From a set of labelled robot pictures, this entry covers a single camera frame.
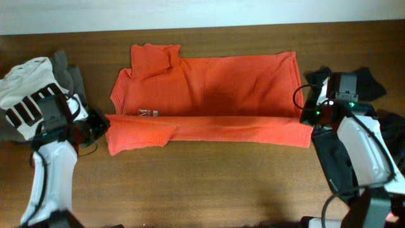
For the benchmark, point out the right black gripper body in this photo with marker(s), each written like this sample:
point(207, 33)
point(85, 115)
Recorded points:
point(316, 116)

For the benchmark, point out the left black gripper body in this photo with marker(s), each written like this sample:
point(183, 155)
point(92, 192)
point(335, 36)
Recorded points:
point(93, 126)

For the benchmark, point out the orange t-shirt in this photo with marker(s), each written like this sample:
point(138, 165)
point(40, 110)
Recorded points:
point(164, 97)

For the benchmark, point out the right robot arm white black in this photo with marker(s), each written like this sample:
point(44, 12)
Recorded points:
point(380, 183)

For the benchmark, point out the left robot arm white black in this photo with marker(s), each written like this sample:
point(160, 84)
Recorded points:
point(55, 154)

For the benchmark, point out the black garment with grey band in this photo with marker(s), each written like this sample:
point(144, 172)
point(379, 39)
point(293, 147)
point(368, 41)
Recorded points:
point(331, 152)

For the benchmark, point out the grey folded garment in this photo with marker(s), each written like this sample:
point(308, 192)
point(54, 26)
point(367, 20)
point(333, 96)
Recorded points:
point(69, 76)

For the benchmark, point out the white shirt with black letters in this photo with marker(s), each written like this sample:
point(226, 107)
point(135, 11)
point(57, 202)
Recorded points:
point(25, 95)

